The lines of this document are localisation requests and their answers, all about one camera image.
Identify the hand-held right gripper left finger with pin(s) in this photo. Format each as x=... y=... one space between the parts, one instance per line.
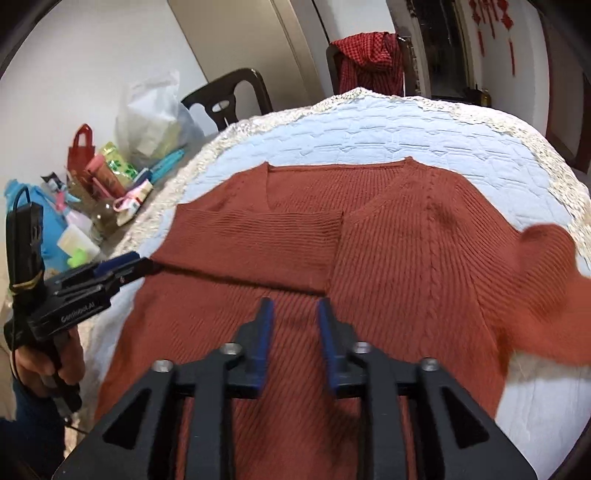
x=263 y=332

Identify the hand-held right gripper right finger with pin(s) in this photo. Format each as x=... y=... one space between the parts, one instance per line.
x=328 y=341

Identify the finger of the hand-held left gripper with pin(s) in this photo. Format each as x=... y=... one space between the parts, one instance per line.
x=138 y=271
x=117 y=263

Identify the rust knitted sweater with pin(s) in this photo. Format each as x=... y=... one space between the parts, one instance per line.
x=392 y=258

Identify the person's left forearm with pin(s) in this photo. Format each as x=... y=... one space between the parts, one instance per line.
x=34 y=438

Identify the person's left hand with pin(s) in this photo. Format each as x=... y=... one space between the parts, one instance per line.
x=32 y=369

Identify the green small toy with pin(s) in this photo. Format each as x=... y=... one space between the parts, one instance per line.
x=78 y=258

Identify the glass jar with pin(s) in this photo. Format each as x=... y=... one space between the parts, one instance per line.
x=104 y=221

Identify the white small box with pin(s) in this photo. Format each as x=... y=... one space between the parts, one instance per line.
x=78 y=242

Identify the pink and white packet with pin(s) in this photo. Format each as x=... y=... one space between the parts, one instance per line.
x=136 y=196

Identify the green snack packet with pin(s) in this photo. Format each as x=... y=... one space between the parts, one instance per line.
x=117 y=161

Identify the turquoise plastic clip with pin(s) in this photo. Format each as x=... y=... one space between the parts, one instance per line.
x=168 y=164

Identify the small red gift bag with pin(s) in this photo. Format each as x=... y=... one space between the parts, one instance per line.
x=81 y=157

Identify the white plastic bag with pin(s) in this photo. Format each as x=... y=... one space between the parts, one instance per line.
x=147 y=120

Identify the light blue quilted blanket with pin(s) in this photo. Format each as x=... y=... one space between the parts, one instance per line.
x=346 y=129

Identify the beige door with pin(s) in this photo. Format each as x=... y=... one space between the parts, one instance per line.
x=240 y=41

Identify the dark wooden chair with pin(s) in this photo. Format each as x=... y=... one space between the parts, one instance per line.
x=332 y=60

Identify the red checkered cloth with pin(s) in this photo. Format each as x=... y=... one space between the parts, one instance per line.
x=364 y=60

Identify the red hanging decorations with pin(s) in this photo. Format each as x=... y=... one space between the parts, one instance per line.
x=489 y=14

